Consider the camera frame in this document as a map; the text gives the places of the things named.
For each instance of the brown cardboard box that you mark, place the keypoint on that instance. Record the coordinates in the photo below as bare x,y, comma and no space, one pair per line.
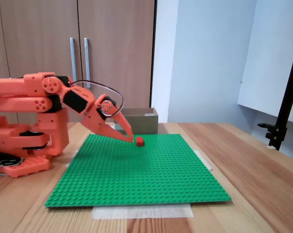
146,123

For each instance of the white panel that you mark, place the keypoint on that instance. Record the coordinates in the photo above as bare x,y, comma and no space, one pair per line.
265,60

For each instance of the black camera stand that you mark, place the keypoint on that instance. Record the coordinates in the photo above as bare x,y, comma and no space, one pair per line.
275,136

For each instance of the long masking tape strip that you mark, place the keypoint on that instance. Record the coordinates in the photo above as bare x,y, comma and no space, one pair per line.
141,212

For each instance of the small white tape piece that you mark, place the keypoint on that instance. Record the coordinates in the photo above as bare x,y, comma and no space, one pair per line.
270,147

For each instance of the red lego block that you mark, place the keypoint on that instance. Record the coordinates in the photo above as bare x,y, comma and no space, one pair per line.
140,142

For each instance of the short masking tape strip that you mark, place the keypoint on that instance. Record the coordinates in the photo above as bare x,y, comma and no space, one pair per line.
204,161
71,160

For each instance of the green lego baseplate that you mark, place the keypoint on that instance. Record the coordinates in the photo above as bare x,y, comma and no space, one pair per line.
136,174

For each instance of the brown wooden cabinet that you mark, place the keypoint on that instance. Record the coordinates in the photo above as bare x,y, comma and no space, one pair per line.
39,36

